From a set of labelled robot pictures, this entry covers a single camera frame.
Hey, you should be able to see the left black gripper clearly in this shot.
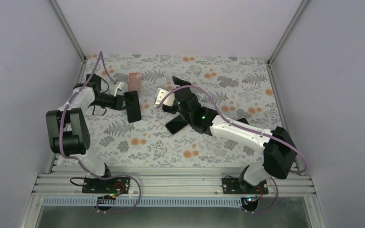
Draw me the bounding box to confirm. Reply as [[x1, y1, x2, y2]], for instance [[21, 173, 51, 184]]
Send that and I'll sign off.
[[90, 93, 134, 111]]

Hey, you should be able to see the blue phone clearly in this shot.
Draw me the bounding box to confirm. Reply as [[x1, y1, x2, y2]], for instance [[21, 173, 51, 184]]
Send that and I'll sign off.
[[124, 91, 142, 123]]

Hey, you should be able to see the pink phone case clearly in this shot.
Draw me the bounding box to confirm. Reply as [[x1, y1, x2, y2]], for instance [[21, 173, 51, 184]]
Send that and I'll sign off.
[[127, 72, 142, 93]]

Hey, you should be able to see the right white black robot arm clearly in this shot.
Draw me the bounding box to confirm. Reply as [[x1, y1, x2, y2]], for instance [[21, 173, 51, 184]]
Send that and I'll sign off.
[[155, 77, 297, 193]]

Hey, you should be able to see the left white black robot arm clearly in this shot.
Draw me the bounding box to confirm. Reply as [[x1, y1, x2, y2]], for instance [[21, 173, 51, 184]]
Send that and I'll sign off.
[[46, 74, 125, 192]]

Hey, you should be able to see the phone in clear case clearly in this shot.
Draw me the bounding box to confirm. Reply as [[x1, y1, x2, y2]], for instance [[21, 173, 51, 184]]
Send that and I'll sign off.
[[165, 115, 188, 135]]

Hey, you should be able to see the phone in beige case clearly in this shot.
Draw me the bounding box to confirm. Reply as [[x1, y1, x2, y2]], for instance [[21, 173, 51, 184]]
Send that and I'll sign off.
[[237, 118, 249, 125]]

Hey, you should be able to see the floral patterned table mat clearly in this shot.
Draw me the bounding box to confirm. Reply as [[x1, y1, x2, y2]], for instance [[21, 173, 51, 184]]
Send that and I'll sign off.
[[85, 55, 281, 168]]

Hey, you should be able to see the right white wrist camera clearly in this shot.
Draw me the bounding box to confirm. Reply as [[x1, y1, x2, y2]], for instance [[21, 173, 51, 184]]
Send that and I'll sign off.
[[154, 88, 175, 107]]

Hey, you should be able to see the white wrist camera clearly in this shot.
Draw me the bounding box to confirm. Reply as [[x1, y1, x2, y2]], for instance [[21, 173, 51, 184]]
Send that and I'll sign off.
[[154, 88, 175, 107], [113, 82, 127, 96]]

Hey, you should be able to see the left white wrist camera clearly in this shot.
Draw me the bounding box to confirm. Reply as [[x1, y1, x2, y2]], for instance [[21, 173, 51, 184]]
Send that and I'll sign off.
[[113, 82, 127, 96]]

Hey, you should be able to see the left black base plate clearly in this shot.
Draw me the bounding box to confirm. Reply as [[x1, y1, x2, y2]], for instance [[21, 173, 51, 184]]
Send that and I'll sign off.
[[82, 177, 131, 194]]

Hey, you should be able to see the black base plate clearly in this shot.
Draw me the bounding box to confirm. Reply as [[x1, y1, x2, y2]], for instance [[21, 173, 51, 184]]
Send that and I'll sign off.
[[221, 175, 269, 195], [82, 177, 131, 194]]

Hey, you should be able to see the aluminium rail frame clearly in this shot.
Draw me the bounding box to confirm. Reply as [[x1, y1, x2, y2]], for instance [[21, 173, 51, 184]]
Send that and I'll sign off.
[[20, 166, 326, 228]]

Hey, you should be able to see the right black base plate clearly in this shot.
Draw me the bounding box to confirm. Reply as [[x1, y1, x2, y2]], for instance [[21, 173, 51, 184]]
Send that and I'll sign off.
[[221, 175, 269, 195]]

